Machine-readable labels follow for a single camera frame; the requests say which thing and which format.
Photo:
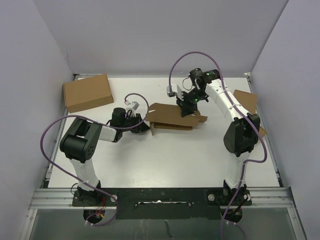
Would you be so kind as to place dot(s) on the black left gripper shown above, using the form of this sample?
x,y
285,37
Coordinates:
x,y
140,128

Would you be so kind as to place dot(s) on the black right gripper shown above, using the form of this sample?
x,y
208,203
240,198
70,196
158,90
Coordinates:
x,y
186,108

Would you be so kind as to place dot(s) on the cardboard box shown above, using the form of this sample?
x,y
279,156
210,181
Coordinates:
x,y
87,93
247,100
262,131
168,117

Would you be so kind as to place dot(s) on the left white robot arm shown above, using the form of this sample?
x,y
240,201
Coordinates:
x,y
80,142

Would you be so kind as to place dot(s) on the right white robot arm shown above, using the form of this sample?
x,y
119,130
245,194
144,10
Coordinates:
x,y
241,135

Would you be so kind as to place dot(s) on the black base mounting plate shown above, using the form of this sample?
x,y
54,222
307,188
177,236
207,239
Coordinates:
x,y
165,203

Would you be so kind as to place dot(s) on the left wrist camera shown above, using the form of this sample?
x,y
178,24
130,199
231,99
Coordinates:
x,y
131,106

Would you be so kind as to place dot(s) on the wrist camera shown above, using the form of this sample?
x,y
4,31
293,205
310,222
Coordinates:
x,y
174,91
131,106

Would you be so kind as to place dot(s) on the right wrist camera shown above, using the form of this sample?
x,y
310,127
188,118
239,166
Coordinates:
x,y
174,91

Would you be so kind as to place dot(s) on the aluminium table frame rail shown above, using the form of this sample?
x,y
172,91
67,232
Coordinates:
x,y
170,159

